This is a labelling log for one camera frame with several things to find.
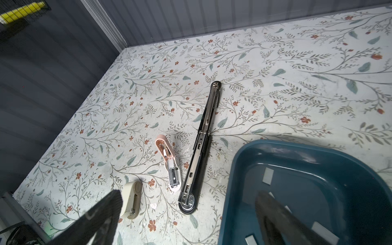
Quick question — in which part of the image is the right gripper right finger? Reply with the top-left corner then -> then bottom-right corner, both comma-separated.
255,191 -> 329,245

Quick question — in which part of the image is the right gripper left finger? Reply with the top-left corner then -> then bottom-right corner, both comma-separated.
48,190 -> 123,245

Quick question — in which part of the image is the pink mini stapler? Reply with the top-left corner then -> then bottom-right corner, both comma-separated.
155,134 -> 182,192

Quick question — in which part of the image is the black stapler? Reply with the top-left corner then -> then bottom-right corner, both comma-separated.
178,81 -> 222,214

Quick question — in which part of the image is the teal plastic tray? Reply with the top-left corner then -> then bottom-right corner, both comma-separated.
218,140 -> 392,245

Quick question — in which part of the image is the yellow marker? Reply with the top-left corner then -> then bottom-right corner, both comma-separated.
1,1 -> 51,26

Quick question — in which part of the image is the black wire basket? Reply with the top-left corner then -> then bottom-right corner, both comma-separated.
1,0 -> 52,42

